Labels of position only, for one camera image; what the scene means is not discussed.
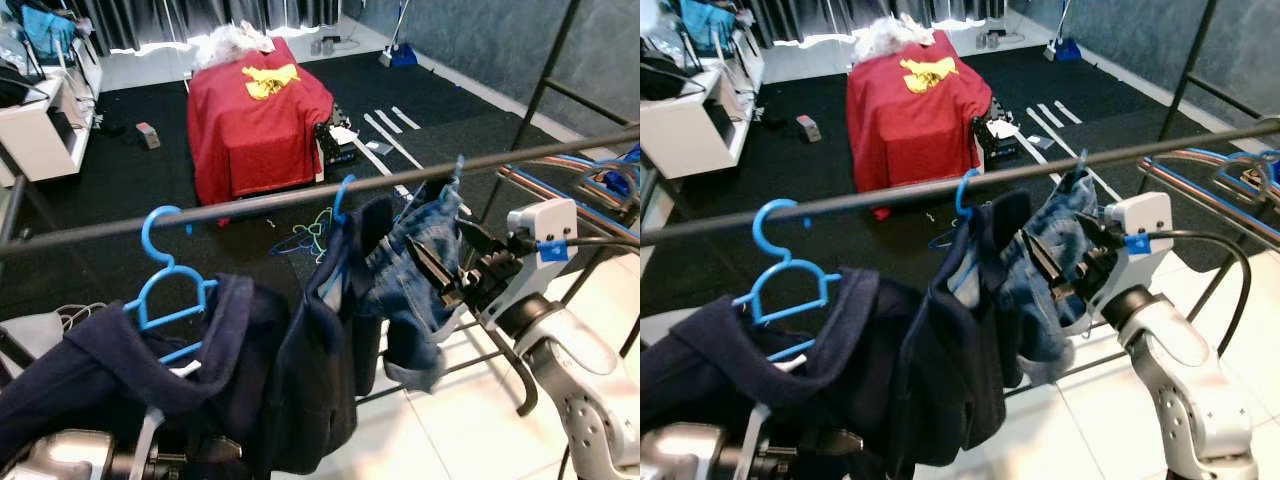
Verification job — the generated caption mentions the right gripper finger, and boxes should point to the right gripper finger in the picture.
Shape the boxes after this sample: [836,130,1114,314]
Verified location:
[453,218,508,261]
[1073,212,1121,253]
[1028,231,1085,303]
[413,238,473,308]

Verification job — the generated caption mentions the blue denim jeans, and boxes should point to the blue denim jeans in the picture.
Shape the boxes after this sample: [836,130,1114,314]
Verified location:
[985,165,1101,389]
[362,155,471,394]

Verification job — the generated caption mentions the long white floor strip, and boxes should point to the long white floor strip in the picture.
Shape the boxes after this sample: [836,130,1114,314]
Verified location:
[1027,107,1086,161]
[362,113,425,171]

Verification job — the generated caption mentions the navy hoodie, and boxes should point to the navy hoodie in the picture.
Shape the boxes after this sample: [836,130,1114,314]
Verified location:
[640,268,926,471]
[0,272,293,476]

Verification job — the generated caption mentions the dark navy garment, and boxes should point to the dark navy garment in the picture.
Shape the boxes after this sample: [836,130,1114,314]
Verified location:
[895,190,1031,469]
[268,195,396,476]

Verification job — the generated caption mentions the black crate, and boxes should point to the black crate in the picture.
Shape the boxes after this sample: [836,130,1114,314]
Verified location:
[314,103,363,167]
[972,98,1026,161]

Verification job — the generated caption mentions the blue dustpan with broom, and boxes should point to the blue dustpan with broom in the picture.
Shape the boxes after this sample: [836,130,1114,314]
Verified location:
[1043,0,1083,63]
[378,0,421,69]

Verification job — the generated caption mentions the red cloth with yellow print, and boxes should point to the red cloth with yellow print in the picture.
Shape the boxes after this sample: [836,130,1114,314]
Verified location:
[846,30,994,219]
[186,38,337,208]

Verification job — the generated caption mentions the white cabinet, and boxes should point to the white cabinet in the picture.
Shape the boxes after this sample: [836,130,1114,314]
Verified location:
[0,38,104,188]
[640,25,766,181]

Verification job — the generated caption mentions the black bag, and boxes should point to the black bag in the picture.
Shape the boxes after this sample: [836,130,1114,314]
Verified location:
[0,62,51,109]
[640,50,706,101]

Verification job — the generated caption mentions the white fluffy bundle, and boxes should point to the white fluffy bundle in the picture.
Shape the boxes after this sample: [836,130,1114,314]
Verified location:
[193,24,278,71]
[852,15,936,61]

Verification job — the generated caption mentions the teal bag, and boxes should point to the teal bag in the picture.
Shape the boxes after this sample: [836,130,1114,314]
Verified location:
[20,5,78,63]
[680,0,738,51]

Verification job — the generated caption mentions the grey curtain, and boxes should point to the grey curtain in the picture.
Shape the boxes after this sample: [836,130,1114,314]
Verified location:
[68,0,343,56]
[745,0,1011,49]

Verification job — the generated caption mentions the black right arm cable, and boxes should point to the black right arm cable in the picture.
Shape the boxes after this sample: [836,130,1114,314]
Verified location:
[548,234,640,263]
[1148,230,1254,359]

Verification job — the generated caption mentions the green wire hanger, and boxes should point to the green wire hanger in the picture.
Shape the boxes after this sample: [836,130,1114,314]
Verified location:
[295,208,333,263]

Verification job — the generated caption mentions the blue wire hanger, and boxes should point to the blue wire hanger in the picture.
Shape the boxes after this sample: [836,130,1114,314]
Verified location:
[268,228,326,256]

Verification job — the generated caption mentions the black metal rack frame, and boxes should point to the black metal rack frame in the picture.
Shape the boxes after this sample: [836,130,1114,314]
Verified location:
[1140,0,1280,191]
[478,0,640,231]

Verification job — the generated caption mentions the black clothes rack rail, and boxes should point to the black clothes rack rail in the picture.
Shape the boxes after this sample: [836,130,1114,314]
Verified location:
[0,124,640,263]
[640,120,1280,247]

